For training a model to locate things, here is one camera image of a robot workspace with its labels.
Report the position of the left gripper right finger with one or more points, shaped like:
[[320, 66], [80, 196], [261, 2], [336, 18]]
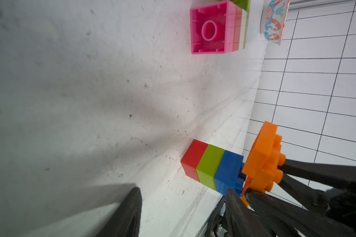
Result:
[[241, 222]]

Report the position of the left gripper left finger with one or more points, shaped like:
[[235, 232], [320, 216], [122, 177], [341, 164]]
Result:
[[125, 222]]

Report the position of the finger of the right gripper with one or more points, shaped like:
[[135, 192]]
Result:
[[336, 176], [330, 213]]

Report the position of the blue lego brick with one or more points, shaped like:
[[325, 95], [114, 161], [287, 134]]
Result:
[[229, 174]]

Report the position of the long orange lego brick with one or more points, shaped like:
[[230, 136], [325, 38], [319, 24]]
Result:
[[263, 162]]

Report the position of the small lime green lego brick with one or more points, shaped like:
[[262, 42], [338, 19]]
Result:
[[208, 166]]

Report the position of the red lego brick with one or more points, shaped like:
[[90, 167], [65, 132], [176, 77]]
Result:
[[192, 157]]

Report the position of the cream white lego brick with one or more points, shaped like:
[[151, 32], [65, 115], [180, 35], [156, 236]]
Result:
[[243, 31]]

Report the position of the magenta lego brick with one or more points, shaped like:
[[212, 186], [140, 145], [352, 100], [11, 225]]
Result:
[[212, 28]]

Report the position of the long lime green lego brick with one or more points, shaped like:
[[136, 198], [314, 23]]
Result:
[[239, 20]]

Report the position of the patterned small bowl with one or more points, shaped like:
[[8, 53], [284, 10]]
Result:
[[273, 20]]

